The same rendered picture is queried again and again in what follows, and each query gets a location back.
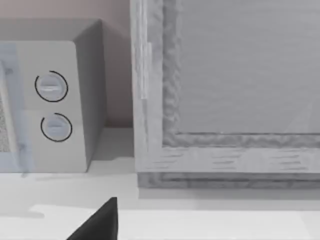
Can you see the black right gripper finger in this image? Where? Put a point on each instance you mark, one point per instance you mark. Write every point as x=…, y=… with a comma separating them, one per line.
x=102, y=222

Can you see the grey cabinet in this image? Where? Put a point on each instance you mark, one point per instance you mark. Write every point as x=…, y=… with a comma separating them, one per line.
x=150, y=140

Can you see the pale microwave knob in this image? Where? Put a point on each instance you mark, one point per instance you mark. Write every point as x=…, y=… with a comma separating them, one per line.
x=51, y=86
x=56, y=127

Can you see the pale microwave oven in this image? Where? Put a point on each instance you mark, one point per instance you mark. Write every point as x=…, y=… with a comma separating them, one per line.
x=75, y=105

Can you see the pale blue microwave door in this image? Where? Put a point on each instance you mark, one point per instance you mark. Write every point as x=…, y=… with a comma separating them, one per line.
x=12, y=105

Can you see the grey cabinet door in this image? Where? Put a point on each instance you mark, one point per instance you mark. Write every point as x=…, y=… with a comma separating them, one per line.
x=245, y=75

